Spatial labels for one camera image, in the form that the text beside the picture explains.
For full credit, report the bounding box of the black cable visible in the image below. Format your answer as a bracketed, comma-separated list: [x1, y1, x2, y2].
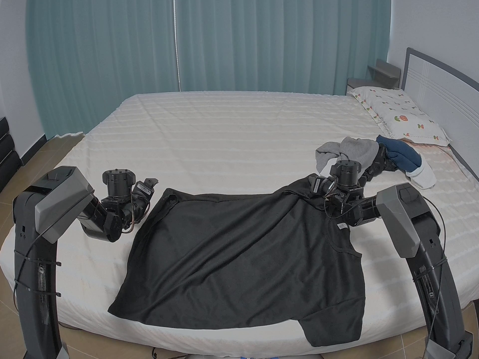
[422, 197, 448, 351]

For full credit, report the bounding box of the black T-shirt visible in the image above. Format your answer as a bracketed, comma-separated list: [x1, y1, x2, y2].
[108, 176, 366, 348]

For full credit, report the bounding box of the bed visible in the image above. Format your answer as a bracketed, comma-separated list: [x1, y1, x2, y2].
[0, 47, 479, 357]

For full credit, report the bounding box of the pile of clothes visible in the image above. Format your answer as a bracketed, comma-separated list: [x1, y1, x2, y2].
[315, 135, 438, 190]

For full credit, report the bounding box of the blue-green curtain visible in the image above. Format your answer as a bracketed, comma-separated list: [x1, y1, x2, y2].
[25, 0, 180, 138]
[175, 0, 392, 96]

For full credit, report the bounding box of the black chest of drawers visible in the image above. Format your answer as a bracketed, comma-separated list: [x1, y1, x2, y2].
[0, 116, 21, 194]

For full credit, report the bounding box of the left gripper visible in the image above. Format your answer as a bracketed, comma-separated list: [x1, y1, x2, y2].
[131, 177, 161, 202]

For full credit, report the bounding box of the grey bedside table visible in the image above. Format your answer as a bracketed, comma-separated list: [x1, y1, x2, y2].
[346, 59, 402, 95]

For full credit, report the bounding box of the white printed pillow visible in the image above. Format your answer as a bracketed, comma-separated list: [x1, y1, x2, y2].
[348, 86, 452, 148]

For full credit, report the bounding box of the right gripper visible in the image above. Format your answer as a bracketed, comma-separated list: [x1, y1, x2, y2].
[310, 175, 338, 197]

